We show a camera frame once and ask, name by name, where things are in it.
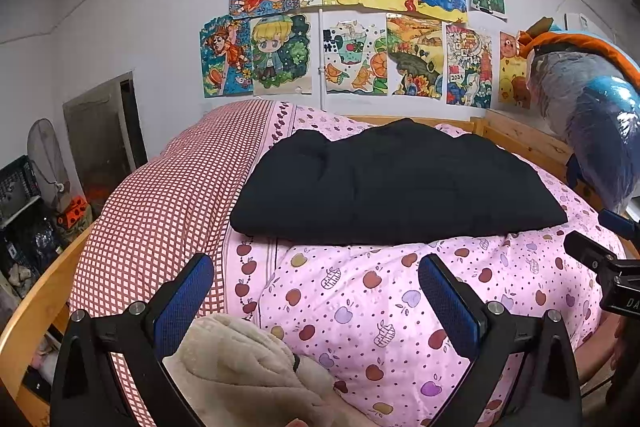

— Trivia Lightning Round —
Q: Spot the black plastic crate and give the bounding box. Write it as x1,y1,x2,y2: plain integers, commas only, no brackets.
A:
0,155,42,224

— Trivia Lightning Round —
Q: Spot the blond cartoon child poster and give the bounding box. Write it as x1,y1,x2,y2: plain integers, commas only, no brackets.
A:
249,13,312,96

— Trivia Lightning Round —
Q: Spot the white wall box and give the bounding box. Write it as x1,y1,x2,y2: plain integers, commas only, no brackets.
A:
564,11,599,32

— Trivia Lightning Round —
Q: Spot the orange plastic block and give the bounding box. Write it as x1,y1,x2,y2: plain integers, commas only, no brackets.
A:
56,196,91,228

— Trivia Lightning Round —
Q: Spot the grey standing fan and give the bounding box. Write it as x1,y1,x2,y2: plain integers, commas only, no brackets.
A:
27,118,68,208

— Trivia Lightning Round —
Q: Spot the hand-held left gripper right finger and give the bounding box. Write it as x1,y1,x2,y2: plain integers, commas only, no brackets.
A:
417,253,583,427

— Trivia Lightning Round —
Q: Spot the wooden bed frame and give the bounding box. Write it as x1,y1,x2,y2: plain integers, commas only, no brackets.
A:
0,109,640,427

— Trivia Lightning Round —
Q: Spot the pink apple print quilt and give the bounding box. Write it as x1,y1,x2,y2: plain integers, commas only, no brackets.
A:
250,104,628,427

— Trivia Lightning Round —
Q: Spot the orange-haired girl blue poster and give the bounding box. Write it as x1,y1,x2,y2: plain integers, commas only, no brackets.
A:
199,16,252,98

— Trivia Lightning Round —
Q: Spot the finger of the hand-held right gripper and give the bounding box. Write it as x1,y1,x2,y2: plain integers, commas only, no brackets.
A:
564,231,619,276
599,208,640,238

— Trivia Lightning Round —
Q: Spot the grey door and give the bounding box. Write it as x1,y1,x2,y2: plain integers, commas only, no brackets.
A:
62,69,148,202

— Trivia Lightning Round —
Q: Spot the black padded jacket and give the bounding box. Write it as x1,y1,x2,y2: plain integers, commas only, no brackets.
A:
230,118,569,247

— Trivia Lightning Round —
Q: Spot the beige fleece cloth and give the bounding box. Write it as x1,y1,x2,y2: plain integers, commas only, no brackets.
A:
162,312,336,427

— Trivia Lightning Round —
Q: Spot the yellow bear drawing poster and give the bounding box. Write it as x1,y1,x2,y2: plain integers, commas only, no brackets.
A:
498,31,532,110

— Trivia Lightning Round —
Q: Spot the city drawing poster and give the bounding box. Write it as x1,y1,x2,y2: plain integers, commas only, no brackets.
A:
444,23,494,108

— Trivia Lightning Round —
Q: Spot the goldfish drawing poster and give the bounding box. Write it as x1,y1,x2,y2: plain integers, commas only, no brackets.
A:
322,13,389,96

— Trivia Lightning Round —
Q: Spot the landscape drawing poster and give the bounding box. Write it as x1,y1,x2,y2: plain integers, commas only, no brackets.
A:
386,13,445,98

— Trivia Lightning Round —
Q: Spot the plastic wrapped plush toy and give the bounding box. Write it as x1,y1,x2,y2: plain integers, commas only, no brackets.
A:
517,17,640,215

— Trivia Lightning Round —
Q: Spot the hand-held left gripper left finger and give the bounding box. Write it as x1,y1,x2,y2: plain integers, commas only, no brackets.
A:
50,253,216,427

